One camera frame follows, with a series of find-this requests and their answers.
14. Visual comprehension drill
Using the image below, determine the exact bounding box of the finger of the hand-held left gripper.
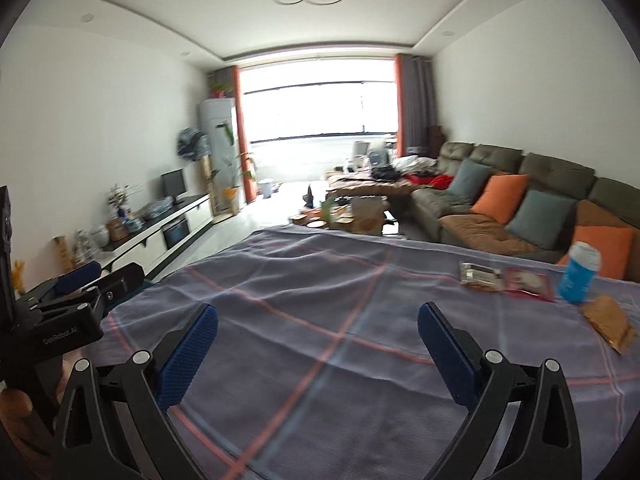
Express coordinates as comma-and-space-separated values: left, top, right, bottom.
37, 262, 146, 313
15, 261, 101, 311

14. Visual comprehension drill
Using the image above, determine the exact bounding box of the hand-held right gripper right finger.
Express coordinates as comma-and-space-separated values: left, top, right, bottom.
417, 302, 583, 480

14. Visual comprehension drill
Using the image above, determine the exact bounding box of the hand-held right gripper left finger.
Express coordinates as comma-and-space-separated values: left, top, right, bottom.
50, 302, 221, 480

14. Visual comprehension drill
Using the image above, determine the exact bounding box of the person's left hand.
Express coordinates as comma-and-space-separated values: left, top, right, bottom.
0, 389, 32, 445

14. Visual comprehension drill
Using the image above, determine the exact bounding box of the clear plastic bag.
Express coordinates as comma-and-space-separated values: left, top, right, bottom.
142, 198, 174, 221

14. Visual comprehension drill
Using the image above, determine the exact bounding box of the small plant in vase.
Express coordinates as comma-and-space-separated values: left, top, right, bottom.
107, 183, 132, 221

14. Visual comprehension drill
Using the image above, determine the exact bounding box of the small clear snack packet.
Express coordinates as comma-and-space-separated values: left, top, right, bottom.
458, 261, 504, 291

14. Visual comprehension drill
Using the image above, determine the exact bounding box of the black and white tv cabinet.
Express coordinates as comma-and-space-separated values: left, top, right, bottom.
75, 192, 214, 282

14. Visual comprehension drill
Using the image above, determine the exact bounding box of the red packet round biscuit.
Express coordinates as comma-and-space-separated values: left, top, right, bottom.
502, 267, 556, 303

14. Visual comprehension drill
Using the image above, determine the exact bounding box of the small black monitor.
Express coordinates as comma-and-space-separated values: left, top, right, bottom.
160, 168, 187, 205

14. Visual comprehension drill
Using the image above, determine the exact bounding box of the grey plaid tablecloth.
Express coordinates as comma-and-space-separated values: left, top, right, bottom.
65, 223, 640, 480

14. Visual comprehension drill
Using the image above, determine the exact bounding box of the brown sofa seat pad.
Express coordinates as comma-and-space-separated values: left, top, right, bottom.
439, 213, 542, 256

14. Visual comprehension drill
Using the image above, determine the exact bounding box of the blue cup white lid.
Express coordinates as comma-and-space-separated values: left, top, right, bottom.
556, 240, 603, 305

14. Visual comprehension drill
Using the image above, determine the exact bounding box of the tall green potted plant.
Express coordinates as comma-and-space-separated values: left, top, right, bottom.
219, 124, 259, 212

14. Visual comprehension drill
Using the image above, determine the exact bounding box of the covered standing fan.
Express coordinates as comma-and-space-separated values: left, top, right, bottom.
177, 127, 209, 211

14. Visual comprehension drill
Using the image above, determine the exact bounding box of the sealed golden foil packet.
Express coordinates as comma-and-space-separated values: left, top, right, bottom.
581, 294, 637, 356

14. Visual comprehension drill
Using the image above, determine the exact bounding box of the brown paper bag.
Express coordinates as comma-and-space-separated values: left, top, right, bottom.
349, 195, 389, 236

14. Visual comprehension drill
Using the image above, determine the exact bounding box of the white standing air conditioner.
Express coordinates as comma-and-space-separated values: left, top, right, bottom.
199, 98, 239, 216

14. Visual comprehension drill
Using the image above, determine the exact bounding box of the large teal cushion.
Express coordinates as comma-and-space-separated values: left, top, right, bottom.
504, 189, 577, 250

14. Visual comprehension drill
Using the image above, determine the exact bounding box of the orange cushion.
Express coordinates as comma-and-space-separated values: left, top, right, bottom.
470, 173, 530, 225
556, 225, 635, 281

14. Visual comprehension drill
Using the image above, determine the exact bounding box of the low coffee table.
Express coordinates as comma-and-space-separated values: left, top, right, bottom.
287, 209, 401, 237

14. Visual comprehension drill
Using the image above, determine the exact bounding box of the red cloth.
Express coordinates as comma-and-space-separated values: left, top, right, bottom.
417, 173, 454, 190

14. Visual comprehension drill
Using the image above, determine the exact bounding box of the small teal cushion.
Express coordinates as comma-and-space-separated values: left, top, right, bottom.
446, 158, 492, 205

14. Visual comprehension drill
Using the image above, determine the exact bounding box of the brown ottoman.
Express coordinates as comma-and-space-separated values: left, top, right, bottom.
327, 172, 416, 199

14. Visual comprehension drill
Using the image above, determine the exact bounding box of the orange curtain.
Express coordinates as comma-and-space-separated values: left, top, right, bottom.
230, 65, 249, 205
393, 53, 407, 159

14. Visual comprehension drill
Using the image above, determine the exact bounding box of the white clothes pile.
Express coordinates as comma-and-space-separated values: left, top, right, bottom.
394, 155, 439, 174

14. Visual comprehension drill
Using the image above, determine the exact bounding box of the brown sofa back pad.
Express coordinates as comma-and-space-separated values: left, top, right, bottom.
574, 199, 640, 242

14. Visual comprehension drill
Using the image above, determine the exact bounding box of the green sectional sofa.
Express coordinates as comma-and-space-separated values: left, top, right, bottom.
409, 140, 640, 282

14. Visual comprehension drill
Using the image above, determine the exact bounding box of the dark brown cabinet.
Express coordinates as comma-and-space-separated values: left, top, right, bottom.
425, 124, 446, 154

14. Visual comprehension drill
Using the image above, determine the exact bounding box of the grey curtain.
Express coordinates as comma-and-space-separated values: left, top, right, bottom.
403, 54, 440, 151
207, 67, 236, 99

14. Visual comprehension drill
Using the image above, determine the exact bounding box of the large window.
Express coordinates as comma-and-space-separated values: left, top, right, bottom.
238, 57, 401, 182

